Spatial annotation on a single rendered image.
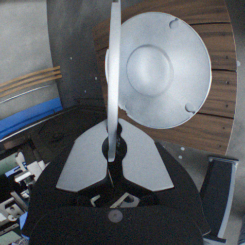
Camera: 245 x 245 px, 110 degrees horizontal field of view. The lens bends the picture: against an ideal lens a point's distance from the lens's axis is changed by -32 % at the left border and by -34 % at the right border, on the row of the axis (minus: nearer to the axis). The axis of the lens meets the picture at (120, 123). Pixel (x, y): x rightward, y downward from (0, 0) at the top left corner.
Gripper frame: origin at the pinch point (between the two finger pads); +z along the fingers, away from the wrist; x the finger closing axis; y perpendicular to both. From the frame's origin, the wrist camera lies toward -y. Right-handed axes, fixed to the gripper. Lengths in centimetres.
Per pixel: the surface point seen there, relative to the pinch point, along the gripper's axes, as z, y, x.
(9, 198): 5, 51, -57
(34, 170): 19, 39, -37
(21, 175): 15, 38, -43
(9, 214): -3, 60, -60
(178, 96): 13.4, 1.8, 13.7
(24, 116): 113, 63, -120
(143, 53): 19.7, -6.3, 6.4
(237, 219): -14, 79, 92
